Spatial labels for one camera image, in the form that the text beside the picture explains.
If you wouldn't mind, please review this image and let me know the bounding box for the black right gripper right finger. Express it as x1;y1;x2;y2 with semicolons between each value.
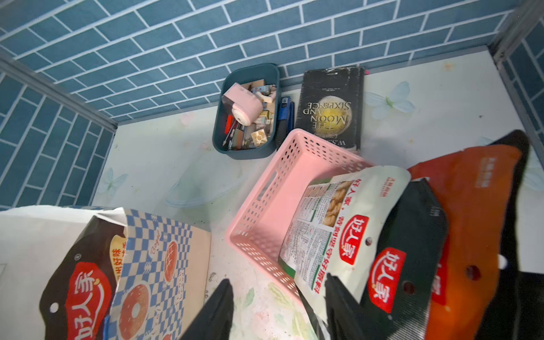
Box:
325;273;386;339

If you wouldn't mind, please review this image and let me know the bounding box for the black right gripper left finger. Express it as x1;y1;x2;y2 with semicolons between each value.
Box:
180;279;235;340

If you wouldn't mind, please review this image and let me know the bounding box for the blue checkered paper bag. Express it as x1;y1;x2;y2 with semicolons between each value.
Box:
1;205;211;339

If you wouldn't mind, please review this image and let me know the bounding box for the white condiment packet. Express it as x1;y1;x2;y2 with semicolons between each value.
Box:
279;166;412;321

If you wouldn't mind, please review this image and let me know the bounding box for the dark brown condiment packet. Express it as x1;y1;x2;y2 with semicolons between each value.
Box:
39;217;125;339

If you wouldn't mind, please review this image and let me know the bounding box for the pink plastic basket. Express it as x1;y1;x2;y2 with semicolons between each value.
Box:
225;129;372;303

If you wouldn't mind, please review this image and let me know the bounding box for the orange red condiment packet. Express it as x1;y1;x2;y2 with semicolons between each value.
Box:
409;144;521;339

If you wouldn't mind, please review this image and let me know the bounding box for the purple black condiment packet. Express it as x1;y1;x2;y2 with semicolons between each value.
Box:
475;130;543;339

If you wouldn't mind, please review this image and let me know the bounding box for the teal storage bin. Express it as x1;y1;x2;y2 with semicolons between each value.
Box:
212;63;281;160

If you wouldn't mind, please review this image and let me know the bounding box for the pink tape roll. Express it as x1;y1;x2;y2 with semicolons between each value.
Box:
222;83;263;126

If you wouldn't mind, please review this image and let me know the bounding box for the black moon book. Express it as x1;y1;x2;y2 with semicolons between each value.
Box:
295;67;365;153

